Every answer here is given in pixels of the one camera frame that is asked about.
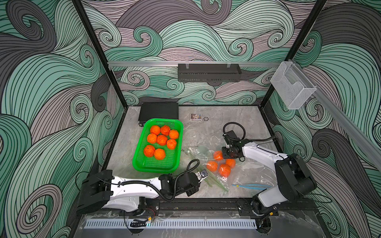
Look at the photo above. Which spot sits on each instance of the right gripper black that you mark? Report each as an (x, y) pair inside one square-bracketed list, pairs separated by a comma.
[(223, 153)]

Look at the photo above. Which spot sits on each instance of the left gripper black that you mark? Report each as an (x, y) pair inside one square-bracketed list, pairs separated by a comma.
[(193, 191)]

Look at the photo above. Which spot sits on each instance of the green-zip bag of oranges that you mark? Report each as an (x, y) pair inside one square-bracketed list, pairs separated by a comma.
[(208, 164)]

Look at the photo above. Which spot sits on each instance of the blue-zip bag of oranges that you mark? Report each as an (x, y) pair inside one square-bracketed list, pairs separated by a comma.
[(255, 182)]

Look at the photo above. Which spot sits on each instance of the orange fruit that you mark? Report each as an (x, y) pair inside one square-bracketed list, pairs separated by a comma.
[(149, 151), (165, 130), (161, 140), (152, 138), (159, 154), (171, 144), (174, 134)]

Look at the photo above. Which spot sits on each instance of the orange fruit taken out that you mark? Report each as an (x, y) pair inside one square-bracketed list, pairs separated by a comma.
[(155, 130)]

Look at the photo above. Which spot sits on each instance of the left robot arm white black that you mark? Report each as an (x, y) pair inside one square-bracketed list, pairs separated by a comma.
[(106, 191)]

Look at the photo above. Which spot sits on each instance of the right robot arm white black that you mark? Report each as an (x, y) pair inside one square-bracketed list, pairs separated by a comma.
[(294, 179)]

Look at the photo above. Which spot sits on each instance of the green plastic basket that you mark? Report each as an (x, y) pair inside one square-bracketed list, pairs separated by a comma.
[(172, 160)]

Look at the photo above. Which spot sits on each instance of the small card box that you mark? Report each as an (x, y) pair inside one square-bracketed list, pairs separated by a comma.
[(196, 117)]

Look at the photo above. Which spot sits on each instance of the black hard case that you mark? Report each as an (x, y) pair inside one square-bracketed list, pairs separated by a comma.
[(158, 111)]

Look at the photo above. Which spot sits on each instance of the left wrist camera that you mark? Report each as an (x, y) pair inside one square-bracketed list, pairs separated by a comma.
[(202, 175)]

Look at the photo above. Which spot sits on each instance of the black wall tray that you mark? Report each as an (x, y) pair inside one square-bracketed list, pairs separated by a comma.
[(209, 73)]

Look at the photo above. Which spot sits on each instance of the aluminium wall rail back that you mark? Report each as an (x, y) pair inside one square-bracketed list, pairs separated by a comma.
[(150, 63)]

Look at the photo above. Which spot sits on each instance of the aluminium wall rail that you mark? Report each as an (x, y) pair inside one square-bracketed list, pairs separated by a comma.
[(150, 63), (329, 96)]

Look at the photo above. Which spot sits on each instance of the clear acrylic wall holder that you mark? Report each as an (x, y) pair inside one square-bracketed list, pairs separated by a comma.
[(292, 85)]

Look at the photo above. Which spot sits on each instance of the white slotted cable duct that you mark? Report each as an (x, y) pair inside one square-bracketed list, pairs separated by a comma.
[(246, 224)]

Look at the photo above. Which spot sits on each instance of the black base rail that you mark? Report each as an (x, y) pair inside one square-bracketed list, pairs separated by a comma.
[(244, 206)]

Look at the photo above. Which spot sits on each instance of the aluminium wall rail right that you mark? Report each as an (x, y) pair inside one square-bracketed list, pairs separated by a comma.
[(329, 96)]

